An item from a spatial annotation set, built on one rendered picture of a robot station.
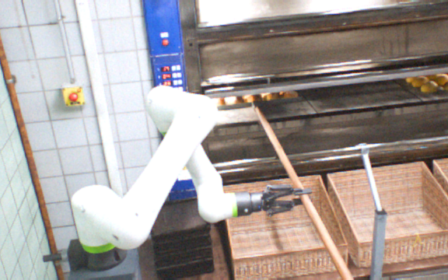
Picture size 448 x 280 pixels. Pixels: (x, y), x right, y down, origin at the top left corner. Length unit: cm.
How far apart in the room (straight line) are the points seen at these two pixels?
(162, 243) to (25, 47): 109
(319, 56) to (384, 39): 34
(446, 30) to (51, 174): 212
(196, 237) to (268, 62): 92
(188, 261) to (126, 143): 67
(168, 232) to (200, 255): 22
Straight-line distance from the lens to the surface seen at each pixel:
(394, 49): 269
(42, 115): 258
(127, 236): 145
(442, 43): 280
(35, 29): 246
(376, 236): 237
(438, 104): 292
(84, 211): 156
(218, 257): 264
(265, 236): 275
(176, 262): 248
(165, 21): 236
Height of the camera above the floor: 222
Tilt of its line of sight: 25 degrees down
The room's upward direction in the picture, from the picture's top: 4 degrees counter-clockwise
